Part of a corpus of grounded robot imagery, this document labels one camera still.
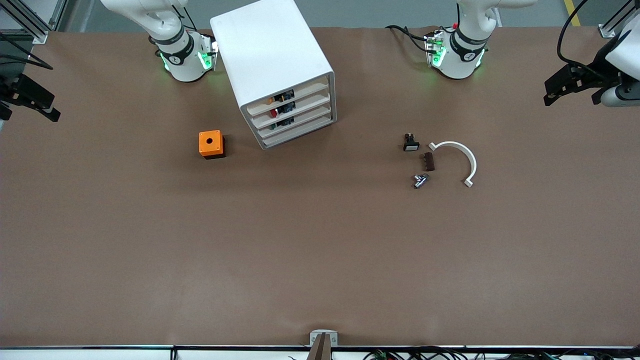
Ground white plastic drawer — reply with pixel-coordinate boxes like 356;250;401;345
260;114;337;150
256;104;334;139
251;92;333;128
246;75;332;117

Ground white drawer cabinet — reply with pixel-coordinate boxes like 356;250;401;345
209;0;337;151

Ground brown narrow bar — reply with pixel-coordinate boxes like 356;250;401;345
307;333;334;360

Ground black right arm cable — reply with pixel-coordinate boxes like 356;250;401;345
0;32;54;71

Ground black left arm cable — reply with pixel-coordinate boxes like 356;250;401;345
556;0;636;71

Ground aluminium frame post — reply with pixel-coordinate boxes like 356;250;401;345
0;0;68;45
598;0;637;39

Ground white curved plastic bracket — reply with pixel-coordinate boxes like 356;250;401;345
428;141;478;188

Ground black arm base cable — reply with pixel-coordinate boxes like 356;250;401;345
385;24;432;54

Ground orange button enclosure box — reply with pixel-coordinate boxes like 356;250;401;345
198;129;226;160

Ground black cable bundle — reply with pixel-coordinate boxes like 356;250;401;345
362;347;640;360

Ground grey metal edge bracket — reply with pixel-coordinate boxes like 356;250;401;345
309;329;339;347

